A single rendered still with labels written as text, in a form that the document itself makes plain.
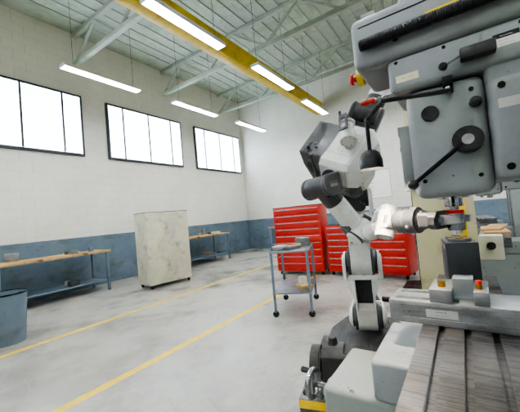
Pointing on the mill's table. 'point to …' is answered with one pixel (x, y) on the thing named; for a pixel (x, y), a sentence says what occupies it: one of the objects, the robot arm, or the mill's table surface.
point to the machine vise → (465, 311)
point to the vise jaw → (444, 295)
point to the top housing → (374, 70)
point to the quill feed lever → (465, 144)
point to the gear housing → (428, 75)
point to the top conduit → (420, 23)
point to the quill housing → (437, 145)
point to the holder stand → (461, 257)
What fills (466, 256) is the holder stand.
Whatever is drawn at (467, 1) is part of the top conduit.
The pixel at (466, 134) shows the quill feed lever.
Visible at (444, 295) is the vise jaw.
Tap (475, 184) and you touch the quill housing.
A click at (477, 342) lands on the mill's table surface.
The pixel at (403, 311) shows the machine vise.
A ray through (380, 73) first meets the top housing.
